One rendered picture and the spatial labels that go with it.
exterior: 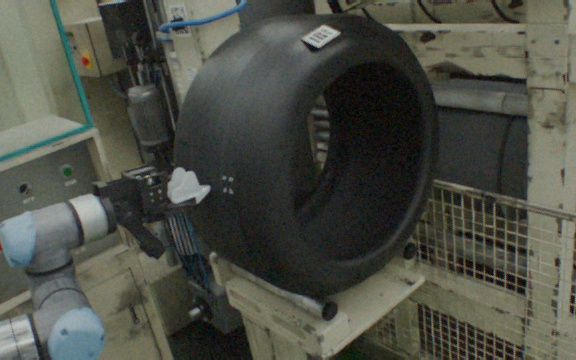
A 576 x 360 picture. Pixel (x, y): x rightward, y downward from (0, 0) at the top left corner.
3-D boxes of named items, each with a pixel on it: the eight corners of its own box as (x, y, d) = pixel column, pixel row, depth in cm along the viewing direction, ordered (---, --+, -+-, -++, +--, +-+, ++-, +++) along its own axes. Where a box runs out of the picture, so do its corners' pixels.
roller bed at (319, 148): (317, 183, 176) (302, 95, 164) (347, 167, 184) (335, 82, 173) (363, 197, 162) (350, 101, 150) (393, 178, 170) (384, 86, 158)
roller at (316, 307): (244, 263, 143) (232, 273, 141) (239, 250, 141) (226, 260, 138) (341, 312, 117) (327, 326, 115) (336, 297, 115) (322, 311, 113)
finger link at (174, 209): (200, 198, 94) (155, 213, 89) (201, 206, 95) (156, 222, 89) (186, 192, 98) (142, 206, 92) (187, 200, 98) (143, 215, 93)
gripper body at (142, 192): (171, 170, 90) (103, 190, 83) (178, 218, 93) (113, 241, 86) (150, 162, 96) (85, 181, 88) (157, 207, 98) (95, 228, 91)
